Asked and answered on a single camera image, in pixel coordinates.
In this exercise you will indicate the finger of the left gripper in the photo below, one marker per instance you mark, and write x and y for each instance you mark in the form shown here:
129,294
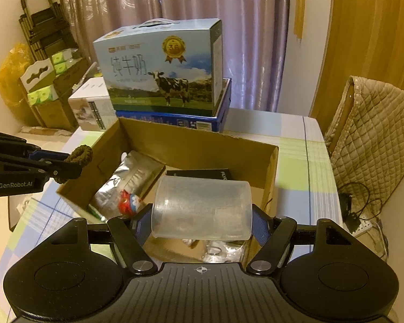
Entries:
47,155
24,170

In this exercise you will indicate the red Doraemon toy figure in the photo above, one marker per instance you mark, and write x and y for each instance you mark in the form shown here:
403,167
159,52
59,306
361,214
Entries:
130,204

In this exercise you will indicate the yellow plastic bag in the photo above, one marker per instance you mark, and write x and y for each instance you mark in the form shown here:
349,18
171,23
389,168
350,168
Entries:
12,90

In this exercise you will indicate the silver green foil pouch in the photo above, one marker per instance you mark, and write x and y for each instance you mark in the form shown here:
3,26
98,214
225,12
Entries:
136,174

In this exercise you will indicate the brown hair scrunchie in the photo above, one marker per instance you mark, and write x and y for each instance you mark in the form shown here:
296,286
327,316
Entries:
71,167

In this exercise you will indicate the black folding cart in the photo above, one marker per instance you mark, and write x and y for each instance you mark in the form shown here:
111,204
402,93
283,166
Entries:
46,31

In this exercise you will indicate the large open cardboard box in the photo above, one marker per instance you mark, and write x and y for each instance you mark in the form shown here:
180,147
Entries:
184,152

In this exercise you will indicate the white appliance box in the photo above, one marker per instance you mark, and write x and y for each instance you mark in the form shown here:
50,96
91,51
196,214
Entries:
92,106

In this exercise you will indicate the milk carton gift box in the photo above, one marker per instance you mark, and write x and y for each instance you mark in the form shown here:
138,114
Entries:
170,66

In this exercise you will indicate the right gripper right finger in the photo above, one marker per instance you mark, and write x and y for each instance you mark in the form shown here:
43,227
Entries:
274,235

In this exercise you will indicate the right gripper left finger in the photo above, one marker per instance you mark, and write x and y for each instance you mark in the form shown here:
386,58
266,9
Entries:
129,235

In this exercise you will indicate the cardboard box with tissues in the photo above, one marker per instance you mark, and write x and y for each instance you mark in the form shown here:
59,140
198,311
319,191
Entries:
47,92

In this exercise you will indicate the wooden door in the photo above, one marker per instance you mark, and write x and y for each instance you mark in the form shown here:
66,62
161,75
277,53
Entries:
366,39

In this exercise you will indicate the translucent plastic cup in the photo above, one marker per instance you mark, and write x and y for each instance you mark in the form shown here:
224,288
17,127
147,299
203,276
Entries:
202,209

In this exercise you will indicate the black shaver box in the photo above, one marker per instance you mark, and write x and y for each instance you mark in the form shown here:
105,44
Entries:
223,173

